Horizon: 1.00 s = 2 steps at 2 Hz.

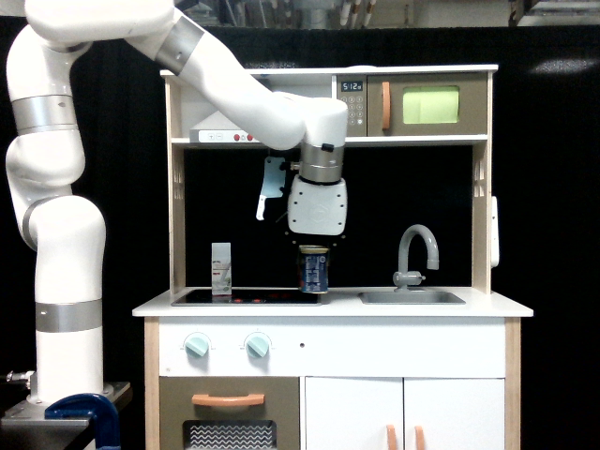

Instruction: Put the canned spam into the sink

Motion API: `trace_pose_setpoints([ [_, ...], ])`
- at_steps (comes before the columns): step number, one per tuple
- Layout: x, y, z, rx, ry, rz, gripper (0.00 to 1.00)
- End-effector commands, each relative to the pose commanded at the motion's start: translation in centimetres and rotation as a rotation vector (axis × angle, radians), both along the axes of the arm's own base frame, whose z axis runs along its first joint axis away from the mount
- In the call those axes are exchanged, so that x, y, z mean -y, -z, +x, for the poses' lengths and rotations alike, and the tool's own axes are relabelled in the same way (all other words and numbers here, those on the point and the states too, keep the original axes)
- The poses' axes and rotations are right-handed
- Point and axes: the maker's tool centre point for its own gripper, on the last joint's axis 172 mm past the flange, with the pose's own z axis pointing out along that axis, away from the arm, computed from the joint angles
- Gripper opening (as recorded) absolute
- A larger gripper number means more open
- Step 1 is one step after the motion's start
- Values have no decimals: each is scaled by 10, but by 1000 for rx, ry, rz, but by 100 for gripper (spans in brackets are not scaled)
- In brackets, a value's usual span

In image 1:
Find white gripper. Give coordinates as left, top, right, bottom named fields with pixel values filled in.
left=288, top=175, right=348, bottom=236

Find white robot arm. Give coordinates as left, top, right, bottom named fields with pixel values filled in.
left=6, top=1, right=348, bottom=404

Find blue spam can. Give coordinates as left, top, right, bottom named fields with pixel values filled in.
left=298, top=245, right=329, bottom=293

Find right mint stove knob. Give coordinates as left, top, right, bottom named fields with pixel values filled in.
left=245, top=332, right=271, bottom=359

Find wooden toy kitchen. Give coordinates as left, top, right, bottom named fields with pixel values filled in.
left=134, top=65, right=532, bottom=449

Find left white cabinet door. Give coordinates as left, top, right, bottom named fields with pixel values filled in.
left=305, top=377, right=403, bottom=449

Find toy microwave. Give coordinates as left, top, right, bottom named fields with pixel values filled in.
left=337, top=73, right=488, bottom=137

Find white cabinet door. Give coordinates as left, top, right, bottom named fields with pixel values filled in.
left=404, top=379, right=504, bottom=449
left=305, top=377, right=403, bottom=449

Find grey toy sink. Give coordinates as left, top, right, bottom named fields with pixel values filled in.
left=359, top=290, right=465, bottom=306

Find black toy stovetop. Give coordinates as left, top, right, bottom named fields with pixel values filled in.
left=172, top=288, right=320, bottom=307

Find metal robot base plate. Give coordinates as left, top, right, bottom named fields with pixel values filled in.
left=1, top=382, right=133, bottom=428

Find left mint stove knob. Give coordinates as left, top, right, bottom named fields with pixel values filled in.
left=184, top=332, right=211, bottom=359

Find toy oven door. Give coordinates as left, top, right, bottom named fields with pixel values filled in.
left=159, top=377, right=301, bottom=449

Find right white cabinet door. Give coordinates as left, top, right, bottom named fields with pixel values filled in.
left=404, top=379, right=504, bottom=449

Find toy cleaver knife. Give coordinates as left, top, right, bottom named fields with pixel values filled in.
left=256, top=157, right=286, bottom=220

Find small white carton box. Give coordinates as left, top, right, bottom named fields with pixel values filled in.
left=211, top=243, right=232, bottom=296

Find blue clamp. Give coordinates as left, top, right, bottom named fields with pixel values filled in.
left=44, top=394, right=121, bottom=450

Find grey range hood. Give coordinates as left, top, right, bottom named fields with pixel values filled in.
left=189, top=112, right=259, bottom=143

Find mint stove knob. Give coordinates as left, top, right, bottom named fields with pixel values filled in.
left=245, top=332, right=271, bottom=359
left=184, top=332, right=211, bottom=359

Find grey toy faucet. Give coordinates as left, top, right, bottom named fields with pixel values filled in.
left=392, top=224, right=441, bottom=293

